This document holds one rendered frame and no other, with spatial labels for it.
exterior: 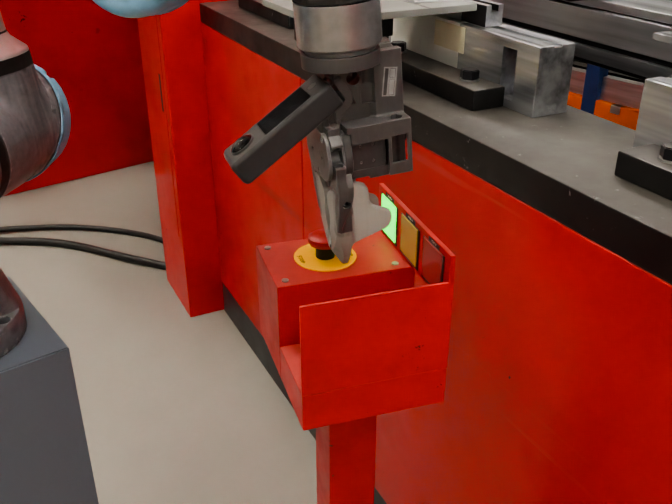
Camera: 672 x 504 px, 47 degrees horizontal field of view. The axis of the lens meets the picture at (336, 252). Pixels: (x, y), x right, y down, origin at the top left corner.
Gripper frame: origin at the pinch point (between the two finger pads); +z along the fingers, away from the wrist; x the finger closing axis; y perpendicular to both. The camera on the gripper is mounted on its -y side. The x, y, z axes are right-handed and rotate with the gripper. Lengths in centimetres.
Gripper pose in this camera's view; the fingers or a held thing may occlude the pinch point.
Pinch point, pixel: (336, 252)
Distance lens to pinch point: 76.5
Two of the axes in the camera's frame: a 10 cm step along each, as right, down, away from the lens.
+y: 9.5, -2.1, 2.3
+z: 0.8, 8.7, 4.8
